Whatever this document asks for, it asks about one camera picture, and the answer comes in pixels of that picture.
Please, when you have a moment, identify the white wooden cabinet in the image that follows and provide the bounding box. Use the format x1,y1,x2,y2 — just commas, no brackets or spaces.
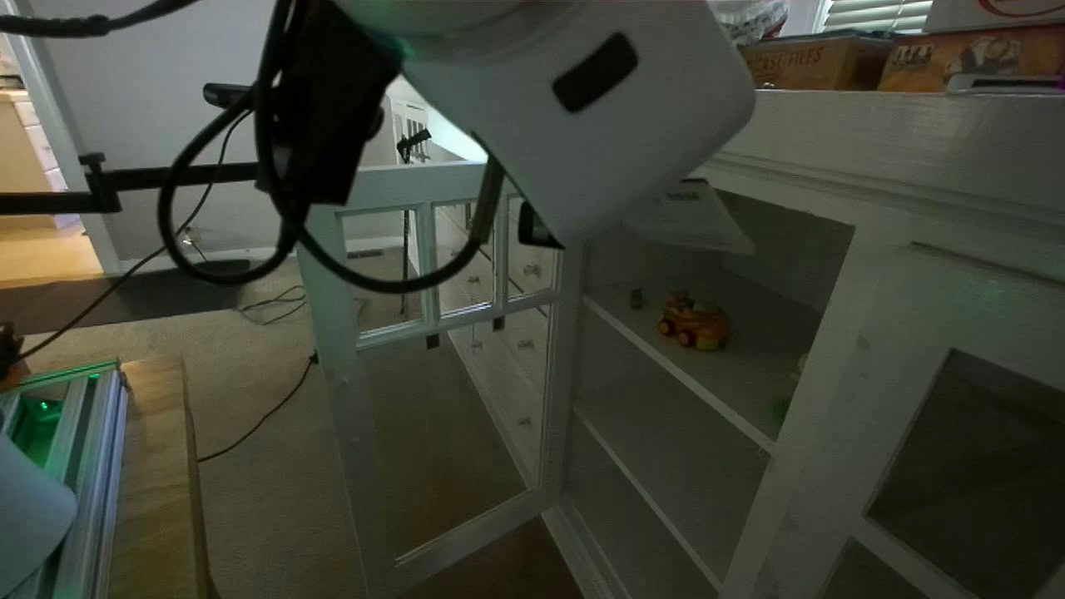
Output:
546,90,1065,599

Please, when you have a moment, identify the cardboard box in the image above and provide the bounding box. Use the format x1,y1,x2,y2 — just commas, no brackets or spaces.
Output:
879,28,1065,93

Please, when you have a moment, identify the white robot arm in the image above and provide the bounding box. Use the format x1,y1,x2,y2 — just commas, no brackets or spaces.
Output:
336,0,754,246

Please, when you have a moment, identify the white paper sheet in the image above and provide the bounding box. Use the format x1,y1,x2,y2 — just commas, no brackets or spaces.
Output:
625,181,754,255

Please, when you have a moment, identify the orange toy car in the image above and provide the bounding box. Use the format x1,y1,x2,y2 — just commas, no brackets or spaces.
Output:
657,294,733,354

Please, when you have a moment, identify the white glass-pane cabinet door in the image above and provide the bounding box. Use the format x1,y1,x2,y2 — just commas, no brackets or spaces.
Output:
295,159,559,599

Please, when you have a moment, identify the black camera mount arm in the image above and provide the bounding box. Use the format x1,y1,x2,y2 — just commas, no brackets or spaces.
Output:
0,155,255,215

